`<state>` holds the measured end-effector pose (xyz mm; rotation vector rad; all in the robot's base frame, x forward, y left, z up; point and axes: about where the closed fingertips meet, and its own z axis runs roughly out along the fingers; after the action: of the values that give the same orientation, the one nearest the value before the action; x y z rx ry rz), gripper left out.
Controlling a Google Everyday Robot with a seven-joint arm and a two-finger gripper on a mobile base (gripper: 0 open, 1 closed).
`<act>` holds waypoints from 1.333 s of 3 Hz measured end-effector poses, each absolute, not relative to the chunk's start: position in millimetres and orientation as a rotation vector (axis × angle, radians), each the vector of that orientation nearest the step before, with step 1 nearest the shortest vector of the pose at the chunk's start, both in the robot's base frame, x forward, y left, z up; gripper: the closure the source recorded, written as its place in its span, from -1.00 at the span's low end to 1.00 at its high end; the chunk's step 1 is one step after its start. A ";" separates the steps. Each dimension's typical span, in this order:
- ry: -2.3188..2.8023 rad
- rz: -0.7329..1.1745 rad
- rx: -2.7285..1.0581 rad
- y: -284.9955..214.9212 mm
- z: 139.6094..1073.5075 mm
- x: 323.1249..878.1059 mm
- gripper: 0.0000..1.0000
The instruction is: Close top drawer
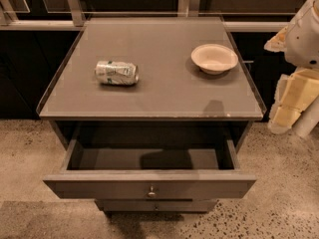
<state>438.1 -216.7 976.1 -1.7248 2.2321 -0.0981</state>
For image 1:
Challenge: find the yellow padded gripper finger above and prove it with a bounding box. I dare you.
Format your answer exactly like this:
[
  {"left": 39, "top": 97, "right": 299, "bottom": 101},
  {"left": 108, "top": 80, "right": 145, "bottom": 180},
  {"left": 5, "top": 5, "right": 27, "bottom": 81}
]
[{"left": 267, "top": 104, "right": 301, "bottom": 134}]

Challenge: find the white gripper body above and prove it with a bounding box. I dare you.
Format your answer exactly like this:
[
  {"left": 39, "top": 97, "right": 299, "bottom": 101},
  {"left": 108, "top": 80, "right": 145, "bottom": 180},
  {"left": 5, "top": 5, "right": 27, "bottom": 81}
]
[{"left": 275, "top": 68, "right": 319, "bottom": 113}]

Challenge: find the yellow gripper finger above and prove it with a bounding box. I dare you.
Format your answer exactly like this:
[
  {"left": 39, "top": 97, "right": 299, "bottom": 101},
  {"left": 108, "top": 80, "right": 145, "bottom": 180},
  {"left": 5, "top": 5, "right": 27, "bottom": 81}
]
[{"left": 264, "top": 26, "right": 287, "bottom": 53}]

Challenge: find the grey top drawer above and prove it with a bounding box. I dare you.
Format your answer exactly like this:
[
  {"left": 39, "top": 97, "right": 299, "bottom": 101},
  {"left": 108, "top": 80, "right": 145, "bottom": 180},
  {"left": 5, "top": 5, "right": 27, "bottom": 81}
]
[{"left": 44, "top": 121, "right": 256, "bottom": 200}]

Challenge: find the grey drawer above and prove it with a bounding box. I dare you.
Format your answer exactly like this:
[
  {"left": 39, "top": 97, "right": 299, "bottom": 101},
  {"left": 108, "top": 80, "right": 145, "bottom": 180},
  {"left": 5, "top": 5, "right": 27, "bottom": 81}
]
[
  {"left": 95, "top": 199, "right": 217, "bottom": 213},
  {"left": 44, "top": 121, "right": 256, "bottom": 200}
]

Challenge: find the grey drawer cabinet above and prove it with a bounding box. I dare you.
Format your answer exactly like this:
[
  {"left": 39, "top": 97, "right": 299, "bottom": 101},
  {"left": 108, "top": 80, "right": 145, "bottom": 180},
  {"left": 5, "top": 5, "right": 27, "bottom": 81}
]
[{"left": 39, "top": 18, "right": 265, "bottom": 137}]

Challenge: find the metal top drawer knob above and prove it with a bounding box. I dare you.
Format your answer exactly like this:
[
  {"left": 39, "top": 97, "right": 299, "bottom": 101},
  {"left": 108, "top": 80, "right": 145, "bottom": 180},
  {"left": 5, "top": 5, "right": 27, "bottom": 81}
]
[{"left": 147, "top": 186, "right": 157, "bottom": 198}]

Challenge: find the grey bottom drawer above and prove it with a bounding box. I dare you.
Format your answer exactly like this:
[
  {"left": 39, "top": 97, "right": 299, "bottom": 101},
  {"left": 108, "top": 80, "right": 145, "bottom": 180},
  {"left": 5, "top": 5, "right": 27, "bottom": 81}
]
[{"left": 95, "top": 199, "right": 217, "bottom": 213}]

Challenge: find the white paper bowl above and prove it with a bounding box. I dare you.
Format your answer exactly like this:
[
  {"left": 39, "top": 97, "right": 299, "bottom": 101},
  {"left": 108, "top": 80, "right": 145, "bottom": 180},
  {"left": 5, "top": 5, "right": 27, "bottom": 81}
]
[{"left": 191, "top": 44, "right": 238, "bottom": 75}]

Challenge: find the crushed silver green can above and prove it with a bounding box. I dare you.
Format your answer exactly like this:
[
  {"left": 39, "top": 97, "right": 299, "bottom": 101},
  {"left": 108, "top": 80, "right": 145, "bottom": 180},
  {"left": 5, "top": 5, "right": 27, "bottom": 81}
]
[{"left": 95, "top": 61, "right": 139, "bottom": 86}]

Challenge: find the metal railing with glass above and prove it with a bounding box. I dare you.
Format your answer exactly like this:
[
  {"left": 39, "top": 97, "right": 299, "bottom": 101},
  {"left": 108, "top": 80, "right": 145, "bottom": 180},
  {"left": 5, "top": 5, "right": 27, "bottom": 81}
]
[{"left": 0, "top": 0, "right": 306, "bottom": 32}]

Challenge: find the white cylindrical post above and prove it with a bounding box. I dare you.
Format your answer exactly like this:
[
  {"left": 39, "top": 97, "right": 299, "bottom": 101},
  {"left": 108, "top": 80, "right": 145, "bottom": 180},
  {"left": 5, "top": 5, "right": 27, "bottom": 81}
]
[{"left": 293, "top": 97, "right": 319, "bottom": 138}]

